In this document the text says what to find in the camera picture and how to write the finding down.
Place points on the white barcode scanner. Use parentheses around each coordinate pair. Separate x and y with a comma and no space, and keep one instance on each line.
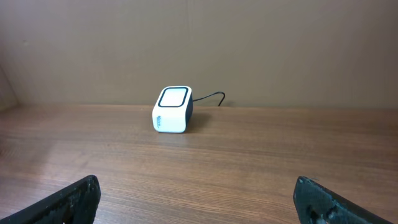
(173,109)

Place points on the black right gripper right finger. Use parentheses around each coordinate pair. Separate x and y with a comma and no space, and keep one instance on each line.
(316,204)

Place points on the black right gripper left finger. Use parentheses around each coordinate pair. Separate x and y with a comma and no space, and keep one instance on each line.
(74,204)

